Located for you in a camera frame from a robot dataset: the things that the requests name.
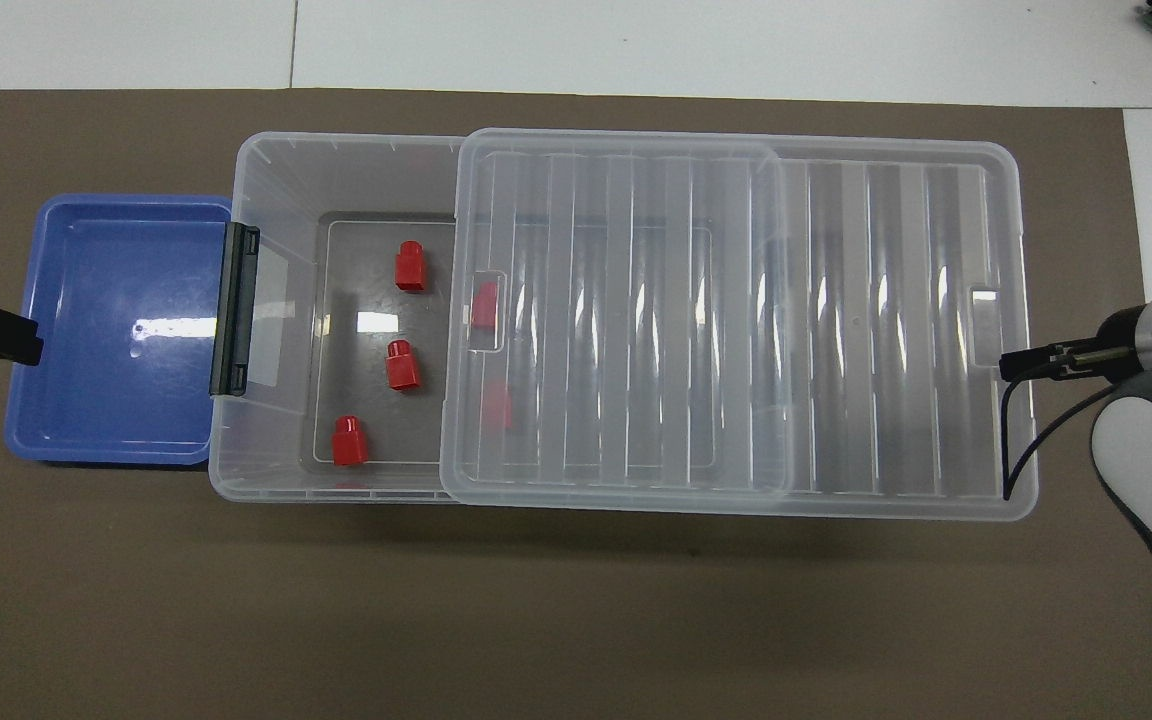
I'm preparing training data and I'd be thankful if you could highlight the blue plastic tray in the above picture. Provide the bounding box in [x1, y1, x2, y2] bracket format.
[4, 193, 237, 469]

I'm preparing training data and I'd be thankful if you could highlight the clear plastic storage box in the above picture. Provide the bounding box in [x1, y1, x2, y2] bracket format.
[208, 131, 817, 507]

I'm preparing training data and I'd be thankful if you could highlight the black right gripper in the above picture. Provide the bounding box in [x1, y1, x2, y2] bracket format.
[999, 305, 1152, 387]

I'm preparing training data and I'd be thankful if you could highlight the brown table mat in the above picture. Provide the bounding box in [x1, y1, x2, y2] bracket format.
[0, 88, 1152, 720]

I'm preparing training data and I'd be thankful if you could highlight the clear ribbed box lid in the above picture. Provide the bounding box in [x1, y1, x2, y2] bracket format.
[439, 127, 1040, 522]

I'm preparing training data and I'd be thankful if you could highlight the black box latch handle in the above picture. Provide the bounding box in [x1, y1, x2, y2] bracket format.
[210, 222, 262, 398]

